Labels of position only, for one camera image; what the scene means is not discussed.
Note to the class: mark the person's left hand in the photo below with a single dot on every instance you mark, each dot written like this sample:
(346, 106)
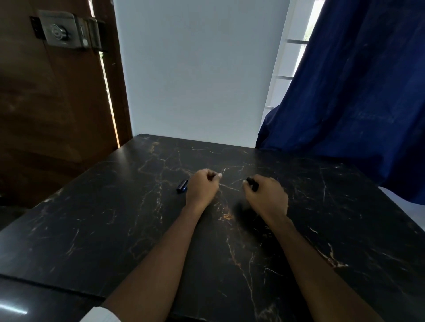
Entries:
(199, 189)

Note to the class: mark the person's right hand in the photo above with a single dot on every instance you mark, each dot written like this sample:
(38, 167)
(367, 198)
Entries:
(269, 199)

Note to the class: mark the person's right fingers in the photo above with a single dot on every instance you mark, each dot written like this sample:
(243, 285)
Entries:
(249, 187)

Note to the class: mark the person's left fingers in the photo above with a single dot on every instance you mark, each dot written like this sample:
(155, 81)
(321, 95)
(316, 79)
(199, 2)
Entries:
(214, 175)

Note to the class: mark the small black cap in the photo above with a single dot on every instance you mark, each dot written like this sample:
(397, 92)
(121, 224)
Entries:
(253, 183)

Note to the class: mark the person's left forearm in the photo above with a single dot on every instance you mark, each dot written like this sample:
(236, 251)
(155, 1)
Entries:
(156, 265)

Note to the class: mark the person's right forearm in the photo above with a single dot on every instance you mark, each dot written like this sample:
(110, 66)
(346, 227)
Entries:
(318, 272)

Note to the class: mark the small dark blue cylinder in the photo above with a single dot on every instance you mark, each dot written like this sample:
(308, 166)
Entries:
(182, 186)

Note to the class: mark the white window with grille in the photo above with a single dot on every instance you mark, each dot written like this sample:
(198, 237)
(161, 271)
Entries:
(289, 56)

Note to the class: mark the dark blue curtain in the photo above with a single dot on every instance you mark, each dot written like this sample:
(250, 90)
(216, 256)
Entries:
(358, 99)

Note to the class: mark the white ledge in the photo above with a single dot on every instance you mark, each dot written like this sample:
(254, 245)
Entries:
(406, 209)

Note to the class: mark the brown wooden door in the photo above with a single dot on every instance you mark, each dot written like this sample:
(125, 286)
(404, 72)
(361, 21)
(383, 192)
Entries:
(49, 116)

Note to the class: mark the white shirt sleeve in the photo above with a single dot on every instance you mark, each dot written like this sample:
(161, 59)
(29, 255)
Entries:
(99, 315)

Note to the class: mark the grey metal door lock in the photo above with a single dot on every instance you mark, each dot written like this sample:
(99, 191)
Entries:
(64, 30)

